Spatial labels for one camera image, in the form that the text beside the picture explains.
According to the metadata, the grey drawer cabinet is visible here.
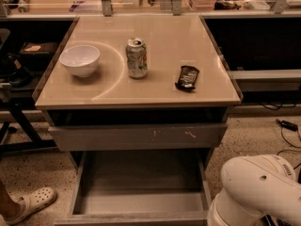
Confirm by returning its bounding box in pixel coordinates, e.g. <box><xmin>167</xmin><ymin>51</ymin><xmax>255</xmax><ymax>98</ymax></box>
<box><xmin>32</xmin><ymin>14</ymin><xmax>245</xmax><ymax>171</ymax></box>

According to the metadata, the person's leg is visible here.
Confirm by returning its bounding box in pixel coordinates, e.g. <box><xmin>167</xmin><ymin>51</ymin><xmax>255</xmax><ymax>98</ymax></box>
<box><xmin>0</xmin><ymin>181</ymin><xmax>21</xmax><ymax>218</ymax></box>

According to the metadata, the black snack bar wrapper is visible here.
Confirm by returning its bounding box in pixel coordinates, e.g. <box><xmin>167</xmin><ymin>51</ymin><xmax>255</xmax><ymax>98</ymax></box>
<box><xmin>175</xmin><ymin>65</ymin><xmax>199</xmax><ymax>91</ymax></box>

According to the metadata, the black power adapter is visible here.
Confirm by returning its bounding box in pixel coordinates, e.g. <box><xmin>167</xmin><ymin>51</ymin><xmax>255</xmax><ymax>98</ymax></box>
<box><xmin>276</xmin><ymin>119</ymin><xmax>298</xmax><ymax>132</ymax></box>

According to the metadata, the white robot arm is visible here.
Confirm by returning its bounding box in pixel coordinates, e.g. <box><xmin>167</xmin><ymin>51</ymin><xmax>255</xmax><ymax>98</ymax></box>
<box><xmin>207</xmin><ymin>154</ymin><xmax>301</xmax><ymax>226</ymax></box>

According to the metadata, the white ceramic bowl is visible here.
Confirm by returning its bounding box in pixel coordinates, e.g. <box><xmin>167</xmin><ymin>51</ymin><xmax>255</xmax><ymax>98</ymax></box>
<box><xmin>59</xmin><ymin>45</ymin><xmax>100</xmax><ymax>77</ymax></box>

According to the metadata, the grey top drawer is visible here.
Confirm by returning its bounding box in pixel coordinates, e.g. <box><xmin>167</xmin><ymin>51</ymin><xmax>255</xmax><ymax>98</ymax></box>
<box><xmin>49</xmin><ymin>122</ymin><xmax>227</xmax><ymax>151</ymax></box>

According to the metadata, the grey drawer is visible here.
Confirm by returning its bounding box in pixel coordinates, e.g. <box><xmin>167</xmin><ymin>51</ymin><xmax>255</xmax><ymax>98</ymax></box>
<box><xmin>49</xmin><ymin>122</ymin><xmax>227</xmax><ymax>151</ymax></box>
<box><xmin>55</xmin><ymin>150</ymin><xmax>211</xmax><ymax>226</ymax></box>

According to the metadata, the white clog shoe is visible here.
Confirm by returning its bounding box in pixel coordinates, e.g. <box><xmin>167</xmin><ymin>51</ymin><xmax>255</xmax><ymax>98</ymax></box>
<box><xmin>4</xmin><ymin>187</ymin><xmax>57</xmax><ymax>225</ymax></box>

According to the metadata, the black left table frame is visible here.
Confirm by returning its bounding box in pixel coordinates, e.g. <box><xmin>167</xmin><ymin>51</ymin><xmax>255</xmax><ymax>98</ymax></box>
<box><xmin>0</xmin><ymin>82</ymin><xmax>58</xmax><ymax>153</ymax></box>

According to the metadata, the black floor cable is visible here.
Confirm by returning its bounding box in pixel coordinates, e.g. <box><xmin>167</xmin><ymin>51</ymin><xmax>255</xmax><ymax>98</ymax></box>
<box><xmin>276</xmin><ymin>125</ymin><xmax>301</xmax><ymax>171</ymax></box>

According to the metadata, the crushed soda can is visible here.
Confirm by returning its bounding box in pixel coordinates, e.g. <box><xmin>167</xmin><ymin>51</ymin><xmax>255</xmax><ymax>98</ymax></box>
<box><xmin>125</xmin><ymin>38</ymin><xmax>148</xmax><ymax>79</ymax></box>

